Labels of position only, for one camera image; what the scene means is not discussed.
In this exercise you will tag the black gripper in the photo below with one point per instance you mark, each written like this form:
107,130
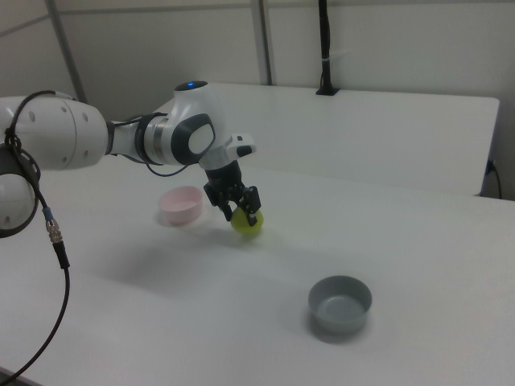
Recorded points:
224,179

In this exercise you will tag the green pear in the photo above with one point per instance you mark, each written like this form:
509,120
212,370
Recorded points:
246,226

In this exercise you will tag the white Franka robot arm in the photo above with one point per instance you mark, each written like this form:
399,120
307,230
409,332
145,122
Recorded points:
72,136

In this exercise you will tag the pink plastic bowl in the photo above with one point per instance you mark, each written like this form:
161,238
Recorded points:
181,205

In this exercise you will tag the grey plastic bowl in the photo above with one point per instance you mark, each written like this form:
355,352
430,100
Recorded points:
340,309

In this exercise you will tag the white table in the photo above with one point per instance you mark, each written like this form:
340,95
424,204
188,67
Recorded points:
342,132

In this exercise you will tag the grey wide partition post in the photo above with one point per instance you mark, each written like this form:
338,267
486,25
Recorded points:
263,40

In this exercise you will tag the grey slim partition post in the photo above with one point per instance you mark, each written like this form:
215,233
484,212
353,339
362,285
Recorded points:
66,48

